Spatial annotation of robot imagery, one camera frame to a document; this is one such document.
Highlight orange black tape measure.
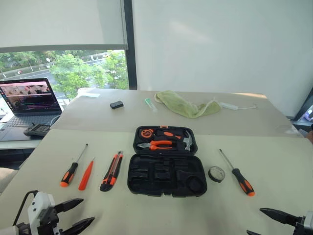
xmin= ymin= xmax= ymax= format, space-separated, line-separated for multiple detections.
xmin=140 ymin=128 xmax=154 ymax=141

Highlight green capped clear tube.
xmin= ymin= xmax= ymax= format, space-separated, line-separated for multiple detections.
xmin=144 ymin=97 xmax=157 ymax=113

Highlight white roller blind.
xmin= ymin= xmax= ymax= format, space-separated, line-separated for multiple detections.
xmin=0 ymin=0 xmax=129 ymax=53

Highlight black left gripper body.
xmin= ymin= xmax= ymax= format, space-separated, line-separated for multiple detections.
xmin=40 ymin=204 xmax=62 ymax=235

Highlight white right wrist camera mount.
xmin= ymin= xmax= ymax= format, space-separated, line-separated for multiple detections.
xmin=302 ymin=210 xmax=313 ymax=235

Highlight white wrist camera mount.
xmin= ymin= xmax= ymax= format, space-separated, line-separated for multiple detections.
xmin=302 ymin=210 xmax=313 ymax=235
xmin=27 ymin=191 xmax=57 ymax=235

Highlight open black laptop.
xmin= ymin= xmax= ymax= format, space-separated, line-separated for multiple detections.
xmin=0 ymin=78 xmax=63 ymax=142

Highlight black handheld controller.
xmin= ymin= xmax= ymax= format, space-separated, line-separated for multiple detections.
xmin=23 ymin=122 xmax=51 ymax=137

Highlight clear plastic bag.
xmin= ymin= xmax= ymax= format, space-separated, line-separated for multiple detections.
xmin=77 ymin=87 xmax=101 ymax=99

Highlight Phillips screwdriver black orange handle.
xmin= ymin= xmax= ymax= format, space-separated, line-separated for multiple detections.
xmin=218 ymin=148 xmax=256 ymax=197

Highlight slotted screwdriver black orange handle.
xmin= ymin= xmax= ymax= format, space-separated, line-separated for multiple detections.
xmin=60 ymin=143 xmax=89 ymax=188

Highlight orange test pen screwdriver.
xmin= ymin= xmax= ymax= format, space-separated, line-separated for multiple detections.
xmin=78 ymin=157 xmax=95 ymax=191

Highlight green towel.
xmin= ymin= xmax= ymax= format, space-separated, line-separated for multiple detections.
xmin=154 ymin=90 xmax=222 ymax=119

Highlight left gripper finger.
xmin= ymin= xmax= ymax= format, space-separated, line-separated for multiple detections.
xmin=59 ymin=216 xmax=95 ymax=235
xmin=54 ymin=198 xmax=85 ymax=213

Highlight silver claw hammer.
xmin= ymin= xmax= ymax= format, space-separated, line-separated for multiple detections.
xmin=156 ymin=129 xmax=195 ymax=152

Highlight black tool case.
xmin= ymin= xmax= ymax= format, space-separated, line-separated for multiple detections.
xmin=127 ymin=125 xmax=208 ymax=198

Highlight white charging cable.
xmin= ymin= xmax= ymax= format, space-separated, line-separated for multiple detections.
xmin=49 ymin=114 xmax=61 ymax=128

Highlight black electrical tape roll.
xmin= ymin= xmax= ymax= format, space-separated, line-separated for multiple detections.
xmin=208 ymin=165 xmax=226 ymax=183

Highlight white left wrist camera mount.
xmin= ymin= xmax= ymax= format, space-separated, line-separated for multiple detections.
xmin=27 ymin=191 xmax=57 ymax=235

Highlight black orange utility knife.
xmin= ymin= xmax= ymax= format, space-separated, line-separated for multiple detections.
xmin=99 ymin=151 xmax=124 ymax=192

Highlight beige cushion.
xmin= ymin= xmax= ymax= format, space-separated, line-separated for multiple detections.
xmin=0 ymin=167 xmax=19 ymax=194

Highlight black framed screen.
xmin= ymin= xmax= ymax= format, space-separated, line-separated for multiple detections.
xmin=291 ymin=87 xmax=313 ymax=123

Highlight white adapter with cable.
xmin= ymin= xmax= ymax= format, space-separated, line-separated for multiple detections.
xmin=219 ymin=101 xmax=259 ymax=111

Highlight orange handled pliers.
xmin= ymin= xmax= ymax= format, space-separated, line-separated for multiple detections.
xmin=136 ymin=140 xmax=174 ymax=151

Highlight white side desk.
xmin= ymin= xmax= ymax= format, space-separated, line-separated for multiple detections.
xmin=0 ymin=105 xmax=68 ymax=150

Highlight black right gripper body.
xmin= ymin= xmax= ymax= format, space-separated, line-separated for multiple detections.
xmin=294 ymin=214 xmax=307 ymax=235

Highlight dark window frame post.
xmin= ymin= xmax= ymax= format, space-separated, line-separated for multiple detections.
xmin=123 ymin=0 xmax=138 ymax=91

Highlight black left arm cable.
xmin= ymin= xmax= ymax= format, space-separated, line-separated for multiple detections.
xmin=12 ymin=189 xmax=39 ymax=226

